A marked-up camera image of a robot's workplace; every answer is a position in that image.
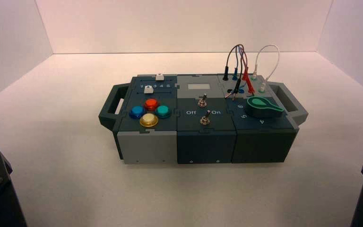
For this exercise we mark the blue grey modular task box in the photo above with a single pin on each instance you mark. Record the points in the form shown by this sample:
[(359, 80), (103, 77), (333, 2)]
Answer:
[(206, 141)]

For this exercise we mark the green rotary pointer knob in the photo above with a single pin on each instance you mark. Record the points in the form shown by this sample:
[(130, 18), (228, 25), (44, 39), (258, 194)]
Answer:
[(263, 108)]

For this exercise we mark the metal toggle switch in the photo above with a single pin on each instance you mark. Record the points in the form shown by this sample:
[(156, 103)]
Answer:
[(205, 119), (203, 101)]

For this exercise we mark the teal round push button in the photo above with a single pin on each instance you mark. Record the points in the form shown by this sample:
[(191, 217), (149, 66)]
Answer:
[(163, 111)]

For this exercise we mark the small grey display screen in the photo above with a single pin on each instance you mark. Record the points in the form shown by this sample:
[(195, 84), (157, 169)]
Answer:
[(199, 87)]

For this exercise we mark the blue round push button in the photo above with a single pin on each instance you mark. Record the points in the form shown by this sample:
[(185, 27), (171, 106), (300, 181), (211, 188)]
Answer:
[(137, 111)]

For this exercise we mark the yellow round push button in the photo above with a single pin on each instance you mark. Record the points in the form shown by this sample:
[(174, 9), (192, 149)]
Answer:
[(149, 120)]

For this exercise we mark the red round push button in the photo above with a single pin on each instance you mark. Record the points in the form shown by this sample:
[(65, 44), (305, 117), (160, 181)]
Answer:
[(151, 104)]

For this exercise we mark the white slider knob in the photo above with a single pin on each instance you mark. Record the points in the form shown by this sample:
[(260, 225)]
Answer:
[(159, 77), (149, 90)]

